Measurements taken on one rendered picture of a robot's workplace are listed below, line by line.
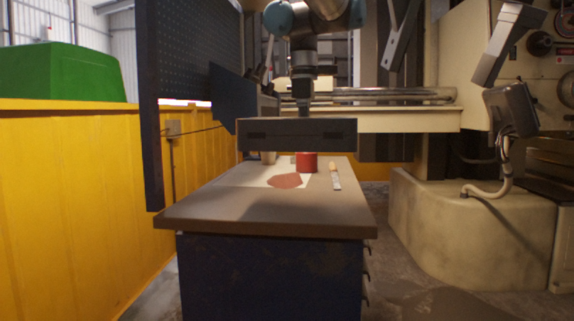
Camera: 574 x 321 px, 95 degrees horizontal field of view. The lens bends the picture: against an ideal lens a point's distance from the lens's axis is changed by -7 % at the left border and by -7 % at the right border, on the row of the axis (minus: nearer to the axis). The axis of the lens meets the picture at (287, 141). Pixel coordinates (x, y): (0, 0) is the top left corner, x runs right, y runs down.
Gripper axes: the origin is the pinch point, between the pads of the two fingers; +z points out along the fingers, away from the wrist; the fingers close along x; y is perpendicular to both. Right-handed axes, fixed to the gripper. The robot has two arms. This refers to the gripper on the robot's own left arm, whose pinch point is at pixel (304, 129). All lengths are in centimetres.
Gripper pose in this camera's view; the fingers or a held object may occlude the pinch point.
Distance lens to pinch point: 78.2
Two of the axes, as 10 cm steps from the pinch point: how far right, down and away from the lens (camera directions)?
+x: -1.7, 1.1, -9.8
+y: -9.9, 0.0, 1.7
